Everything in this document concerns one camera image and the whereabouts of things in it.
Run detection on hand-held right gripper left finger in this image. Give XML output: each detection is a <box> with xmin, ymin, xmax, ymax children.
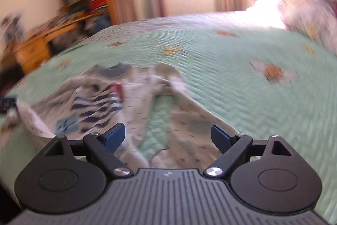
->
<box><xmin>43</xmin><ymin>122</ymin><xmax>133</xmax><ymax>180</ymax></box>

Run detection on white star-print shirt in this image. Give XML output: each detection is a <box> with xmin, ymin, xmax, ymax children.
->
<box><xmin>16</xmin><ymin>62</ymin><xmax>233</xmax><ymax>171</ymax></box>

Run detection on wooden desk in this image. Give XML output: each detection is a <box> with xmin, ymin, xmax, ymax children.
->
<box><xmin>13</xmin><ymin>15</ymin><xmax>87</xmax><ymax>74</ymax></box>

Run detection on blue bundle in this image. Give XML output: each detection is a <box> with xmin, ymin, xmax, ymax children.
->
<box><xmin>87</xmin><ymin>14</ymin><xmax>111</xmax><ymax>33</ymax></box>

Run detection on floral folded quilt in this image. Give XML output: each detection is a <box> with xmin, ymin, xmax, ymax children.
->
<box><xmin>246</xmin><ymin>0</ymin><xmax>337</xmax><ymax>57</ymax></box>

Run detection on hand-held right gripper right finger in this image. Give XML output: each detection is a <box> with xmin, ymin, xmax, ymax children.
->
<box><xmin>205</xmin><ymin>124</ymin><xmax>294</xmax><ymax>179</ymax></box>

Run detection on green quilted bedspread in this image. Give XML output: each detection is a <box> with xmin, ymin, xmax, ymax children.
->
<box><xmin>0</xmin><ymin>10</ymin><xmax>337</xmax><ymax>217</ymax></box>

